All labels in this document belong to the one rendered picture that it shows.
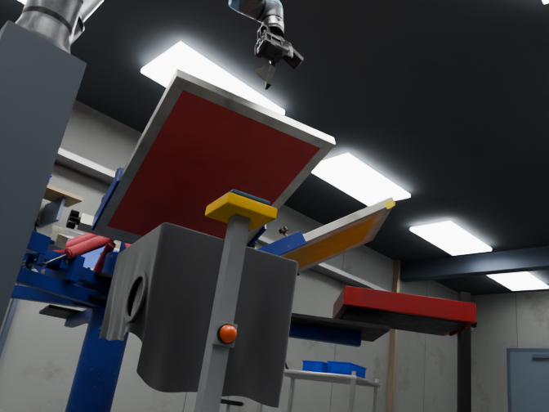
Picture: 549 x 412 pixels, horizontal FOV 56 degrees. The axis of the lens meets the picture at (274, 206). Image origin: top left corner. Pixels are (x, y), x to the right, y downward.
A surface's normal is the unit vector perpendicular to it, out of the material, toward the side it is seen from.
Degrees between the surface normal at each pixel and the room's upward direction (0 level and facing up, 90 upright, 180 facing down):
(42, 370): 90
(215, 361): 90
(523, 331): 90
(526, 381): 90
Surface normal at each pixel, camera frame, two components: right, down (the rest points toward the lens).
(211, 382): 0.50, -0.25
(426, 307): 0.01, -0.37
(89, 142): 0.70, -0.18
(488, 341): -0.71, -0.35
